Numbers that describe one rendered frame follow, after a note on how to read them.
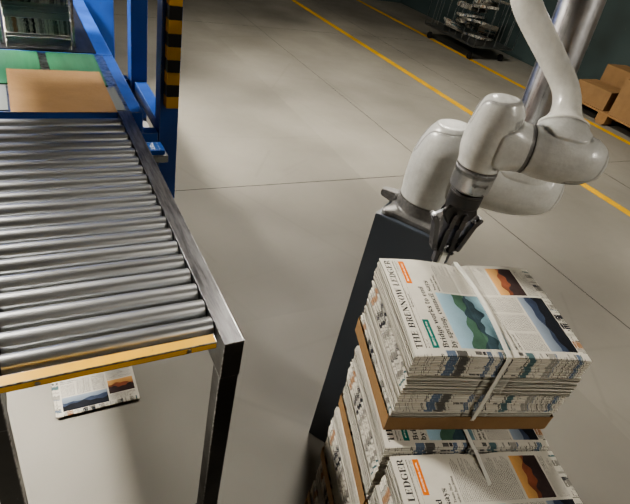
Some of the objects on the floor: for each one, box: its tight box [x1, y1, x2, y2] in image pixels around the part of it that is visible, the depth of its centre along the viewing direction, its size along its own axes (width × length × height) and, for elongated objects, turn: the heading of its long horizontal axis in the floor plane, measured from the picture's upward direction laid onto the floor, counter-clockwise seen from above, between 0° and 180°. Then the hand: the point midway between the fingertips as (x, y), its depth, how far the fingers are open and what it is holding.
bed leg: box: [195, 364, 238, 504], centre depth 151 cm, size 6×6×68 cm
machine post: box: [127, 0, 148, 122], centre depth 268 cm, size 9×9×155 cm
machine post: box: [155, 0, 183, 198], centre depth 227 cm, size 9×9×155 cm
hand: (438, 261), depth 128 cm, fingers closed
